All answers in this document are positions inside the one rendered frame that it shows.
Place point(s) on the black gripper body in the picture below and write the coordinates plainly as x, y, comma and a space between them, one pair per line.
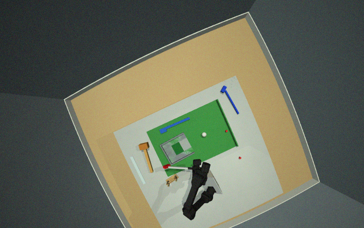
196, 163

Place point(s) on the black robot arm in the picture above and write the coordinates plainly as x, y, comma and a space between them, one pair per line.
199, 178

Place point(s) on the green putting mat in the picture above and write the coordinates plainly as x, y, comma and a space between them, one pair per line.
209, 119

